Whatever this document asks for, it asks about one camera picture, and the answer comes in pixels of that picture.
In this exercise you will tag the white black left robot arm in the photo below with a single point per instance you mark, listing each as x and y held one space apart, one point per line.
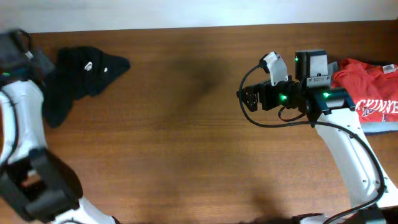
35 182

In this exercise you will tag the black Nike t-shirt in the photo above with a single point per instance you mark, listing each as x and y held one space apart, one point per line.
79 72

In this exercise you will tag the red printed t-shirt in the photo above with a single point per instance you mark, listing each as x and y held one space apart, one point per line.
370 90

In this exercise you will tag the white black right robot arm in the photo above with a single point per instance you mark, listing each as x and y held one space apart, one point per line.
331 111

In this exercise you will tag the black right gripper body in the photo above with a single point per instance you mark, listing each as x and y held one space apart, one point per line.
283 93

